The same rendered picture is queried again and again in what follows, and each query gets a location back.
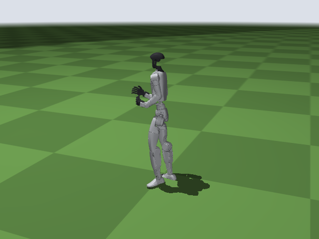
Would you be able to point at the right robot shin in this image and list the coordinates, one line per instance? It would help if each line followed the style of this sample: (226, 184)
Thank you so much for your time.
(168, 159)

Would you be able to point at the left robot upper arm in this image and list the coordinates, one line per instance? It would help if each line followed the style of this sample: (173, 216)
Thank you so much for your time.
(155, 79)

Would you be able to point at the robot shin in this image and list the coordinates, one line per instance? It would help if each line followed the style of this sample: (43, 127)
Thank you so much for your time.
(156, 162)
(168, 159)

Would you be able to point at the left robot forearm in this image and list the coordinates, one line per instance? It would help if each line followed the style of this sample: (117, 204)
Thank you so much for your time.
(150, 102)

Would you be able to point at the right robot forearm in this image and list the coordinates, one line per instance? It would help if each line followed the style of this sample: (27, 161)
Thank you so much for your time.
(148, 96)

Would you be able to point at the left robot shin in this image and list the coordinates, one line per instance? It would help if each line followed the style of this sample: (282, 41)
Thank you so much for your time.
(156, 162)

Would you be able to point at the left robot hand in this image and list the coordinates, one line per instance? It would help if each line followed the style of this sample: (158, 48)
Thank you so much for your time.
(138, 100)

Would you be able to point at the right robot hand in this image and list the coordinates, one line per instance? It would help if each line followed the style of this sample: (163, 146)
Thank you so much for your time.
(138, 91)

